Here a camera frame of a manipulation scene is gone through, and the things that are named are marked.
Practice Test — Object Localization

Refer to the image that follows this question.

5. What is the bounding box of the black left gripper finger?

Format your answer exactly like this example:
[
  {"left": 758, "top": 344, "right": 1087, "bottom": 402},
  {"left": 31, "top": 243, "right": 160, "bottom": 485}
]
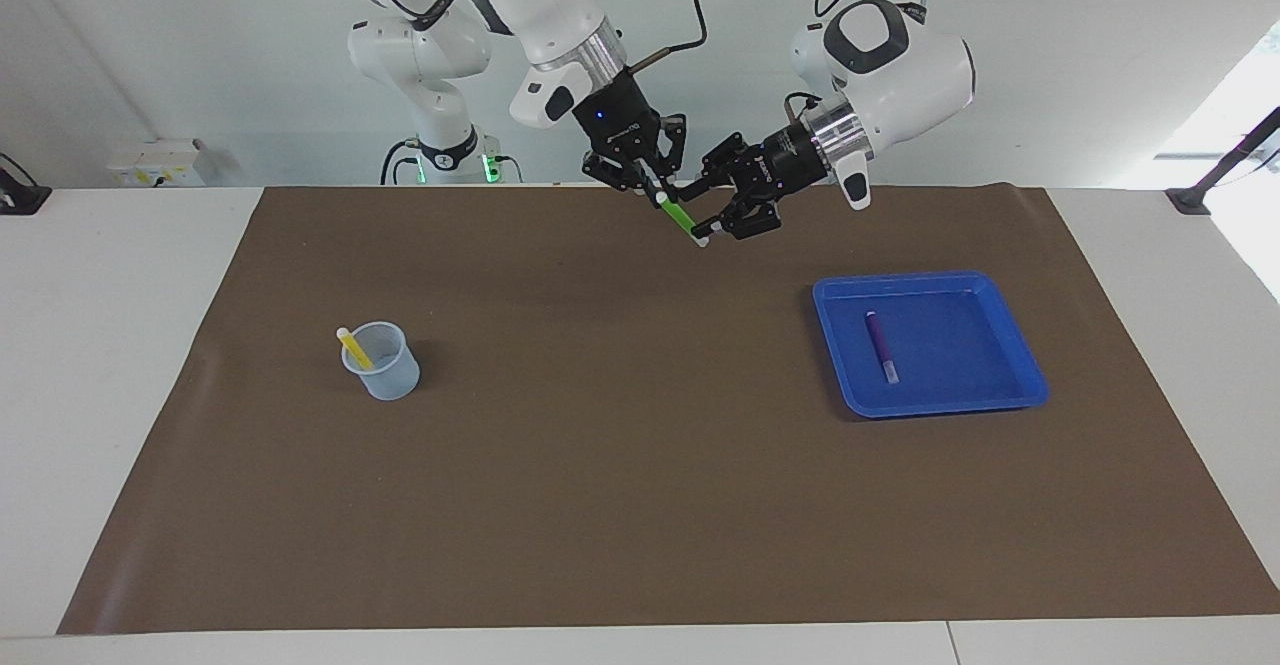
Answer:
[
  {"left": 675, "top": 132, "right": 763, "bottom": 202},
  {"left": 700, "top": 190, "right": 784, "bottom": 242}
]

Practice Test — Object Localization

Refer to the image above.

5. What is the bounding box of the white wall socket box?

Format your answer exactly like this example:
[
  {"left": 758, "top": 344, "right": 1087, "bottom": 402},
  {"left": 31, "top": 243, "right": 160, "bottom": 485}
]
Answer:
[{"left": 108, "top": 140, "right": 206, "bottom": 188}]

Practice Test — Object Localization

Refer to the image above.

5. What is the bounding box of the brown table mat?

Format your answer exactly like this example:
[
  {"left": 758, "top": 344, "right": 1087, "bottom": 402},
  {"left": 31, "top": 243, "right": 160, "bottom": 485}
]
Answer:
[{"left": 57, "top": 183, "right": 1280, "bottom": 636}]

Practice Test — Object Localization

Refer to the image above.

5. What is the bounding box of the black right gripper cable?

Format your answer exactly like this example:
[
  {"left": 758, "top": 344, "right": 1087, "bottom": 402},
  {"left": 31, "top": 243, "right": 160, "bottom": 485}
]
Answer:
[{"left": 628, "top": 0, "right": 709, "bottom": 71}]

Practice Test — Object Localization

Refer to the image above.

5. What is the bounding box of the purple pen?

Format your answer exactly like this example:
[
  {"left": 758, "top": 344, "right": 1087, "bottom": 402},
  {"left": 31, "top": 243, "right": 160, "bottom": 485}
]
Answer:
[{"left": 865, "top": 311, "right": 900, "bottom": 385}]

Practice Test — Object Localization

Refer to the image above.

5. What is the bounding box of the green pen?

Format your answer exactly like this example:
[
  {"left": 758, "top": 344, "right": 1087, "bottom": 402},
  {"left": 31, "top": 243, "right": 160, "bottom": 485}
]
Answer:
[{"left": 656, "top": 193, "right": 711, "bottom": 248}]

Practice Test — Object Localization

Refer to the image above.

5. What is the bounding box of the black table clamp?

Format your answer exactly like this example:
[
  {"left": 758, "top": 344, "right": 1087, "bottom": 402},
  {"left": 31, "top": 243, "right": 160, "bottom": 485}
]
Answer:
[{"left": 0, "top": 152, "right": 53, "bottom": 216}]

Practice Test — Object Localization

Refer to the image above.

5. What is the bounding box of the translucent plastic cup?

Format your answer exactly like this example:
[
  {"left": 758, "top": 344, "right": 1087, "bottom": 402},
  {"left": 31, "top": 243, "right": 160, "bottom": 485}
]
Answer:
[{"left": 341, "top": 321, "right": 421, "bottom": 402}]

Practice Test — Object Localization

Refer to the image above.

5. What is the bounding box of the yellow pen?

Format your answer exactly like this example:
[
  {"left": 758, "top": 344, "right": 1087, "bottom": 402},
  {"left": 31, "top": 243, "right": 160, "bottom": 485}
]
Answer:
[{"left": 336, "top": 326, "right": 374, "bottom": 371}]

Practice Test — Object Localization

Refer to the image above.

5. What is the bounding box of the black right arm base cable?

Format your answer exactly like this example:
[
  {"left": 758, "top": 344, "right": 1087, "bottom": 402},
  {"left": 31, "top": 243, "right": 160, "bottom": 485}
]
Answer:
[{"left": 380, "top": 138, "right": 426, "bottom": 186}]

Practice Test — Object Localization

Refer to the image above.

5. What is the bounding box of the black stand with pole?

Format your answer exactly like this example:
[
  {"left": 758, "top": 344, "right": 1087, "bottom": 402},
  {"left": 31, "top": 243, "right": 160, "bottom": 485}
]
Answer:
[{"left": 1165, "top": 105, "right": 1280, "bottom": 216}]

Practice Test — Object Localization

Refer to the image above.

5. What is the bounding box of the blue plastic tray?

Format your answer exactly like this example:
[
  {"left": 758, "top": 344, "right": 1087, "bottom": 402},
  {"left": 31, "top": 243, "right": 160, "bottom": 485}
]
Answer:
[{"left": 812, "top": 270, "right": 1051, "bottom": 419}]

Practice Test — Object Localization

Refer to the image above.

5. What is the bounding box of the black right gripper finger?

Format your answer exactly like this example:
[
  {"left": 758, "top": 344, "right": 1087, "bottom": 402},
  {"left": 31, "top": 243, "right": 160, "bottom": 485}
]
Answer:
[
  {"left": 582, "top": 150, "right": 664, "bottom": 198},
  {"left": 655, "top": 115, "right": 689, "bottom": 192}
]

